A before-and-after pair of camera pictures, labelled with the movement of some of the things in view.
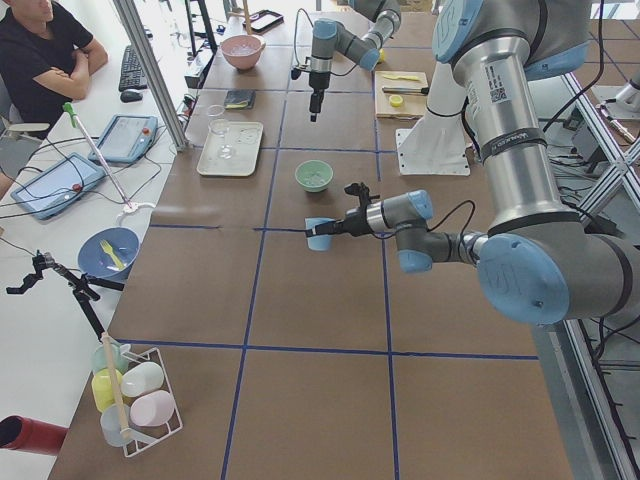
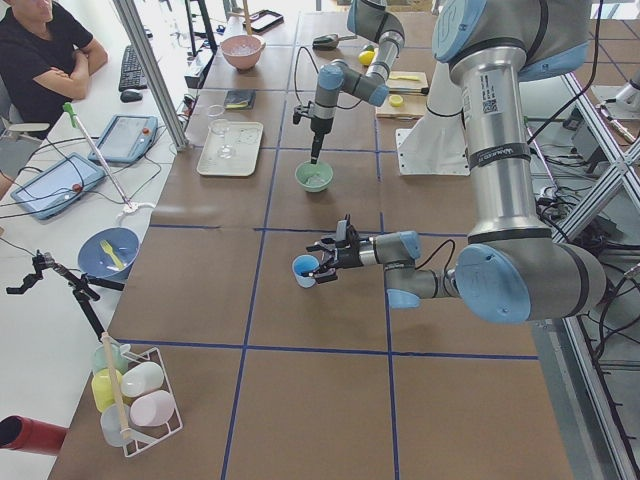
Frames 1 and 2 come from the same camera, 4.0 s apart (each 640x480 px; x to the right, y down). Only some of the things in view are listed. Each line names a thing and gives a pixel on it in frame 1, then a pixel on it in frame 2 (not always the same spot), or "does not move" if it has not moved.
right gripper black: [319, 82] to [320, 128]
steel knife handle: [407, 90] does not move
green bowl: [314, 175] does not move
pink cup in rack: [152, 409] does not move
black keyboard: [132, 75] does not move
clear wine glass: [221, 126] does not move
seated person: [49, 55] does not move
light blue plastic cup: [322, 242] to [305, 263]
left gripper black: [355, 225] to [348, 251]
